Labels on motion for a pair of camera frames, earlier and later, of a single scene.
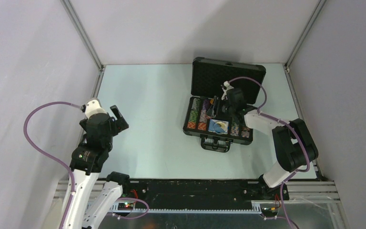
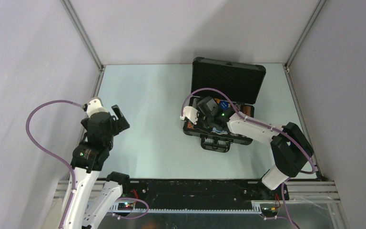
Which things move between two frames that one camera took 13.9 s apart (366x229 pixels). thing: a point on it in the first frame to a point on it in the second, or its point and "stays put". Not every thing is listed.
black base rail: (205, 193) stays put
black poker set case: (222, 92) stays put
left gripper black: (121, 123) stays put
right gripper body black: (228, 109) to (207, 119)
